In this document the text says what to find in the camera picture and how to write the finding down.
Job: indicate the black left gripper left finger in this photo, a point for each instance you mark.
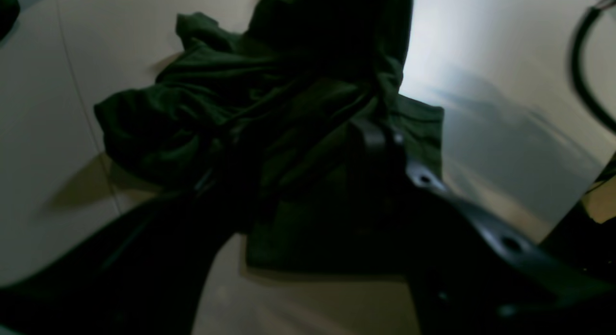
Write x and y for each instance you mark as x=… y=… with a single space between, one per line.
x=143 y=274

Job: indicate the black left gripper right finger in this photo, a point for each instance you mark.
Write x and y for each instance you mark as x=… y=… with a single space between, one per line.
x=469 y=271

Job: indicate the dark green t-shirt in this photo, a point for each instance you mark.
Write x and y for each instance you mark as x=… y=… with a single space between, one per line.
x=290 y=87

